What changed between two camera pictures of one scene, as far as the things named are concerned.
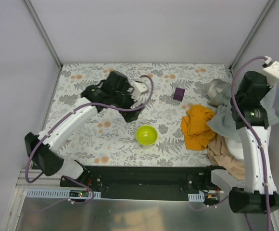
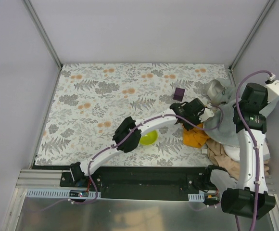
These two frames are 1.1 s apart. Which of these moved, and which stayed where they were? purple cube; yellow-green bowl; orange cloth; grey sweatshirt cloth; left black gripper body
Moved: left black gripper body; orange cloth; grey sweatshirt cloth
Stayed: purple cube; yellow-green bowl
